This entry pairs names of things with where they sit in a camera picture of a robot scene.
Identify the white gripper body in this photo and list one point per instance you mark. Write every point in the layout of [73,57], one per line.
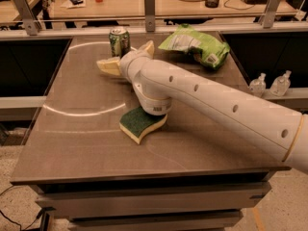
[126,63]

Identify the grey drawer cabinet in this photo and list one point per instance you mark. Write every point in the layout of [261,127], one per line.
[193,202]

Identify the grey metal bracket middle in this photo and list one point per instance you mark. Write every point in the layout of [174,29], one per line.
[149,15]

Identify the grey metal bracket left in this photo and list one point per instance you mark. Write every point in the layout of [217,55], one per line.
[31,24]

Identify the clear sanitizer bottle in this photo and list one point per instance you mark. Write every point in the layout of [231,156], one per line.
[258,86]
[281,84]

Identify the grey metal bracket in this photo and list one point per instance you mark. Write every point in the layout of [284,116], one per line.
[266,20]
[149,15]
[31,24]

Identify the green rice chip bag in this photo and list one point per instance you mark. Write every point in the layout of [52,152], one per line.
[204,48]

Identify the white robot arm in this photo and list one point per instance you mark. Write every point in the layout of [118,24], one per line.
[277,130]

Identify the black mesh pen cup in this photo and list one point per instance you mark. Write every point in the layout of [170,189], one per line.
[211,3]

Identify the clear sanitizer bottle left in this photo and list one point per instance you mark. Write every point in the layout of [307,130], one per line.
[258,86]

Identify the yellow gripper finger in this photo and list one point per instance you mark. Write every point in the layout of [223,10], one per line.
[149,48]
[110,66]

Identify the green yellow sponge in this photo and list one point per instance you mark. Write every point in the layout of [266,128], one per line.
[137,124]

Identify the green soda can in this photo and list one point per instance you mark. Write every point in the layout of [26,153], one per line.
[119,41]

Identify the clear sanitizer bottle right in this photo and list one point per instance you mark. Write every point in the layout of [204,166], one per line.
[281,84]

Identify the grey metal bracket right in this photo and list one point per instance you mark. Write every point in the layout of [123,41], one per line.
[266,20]

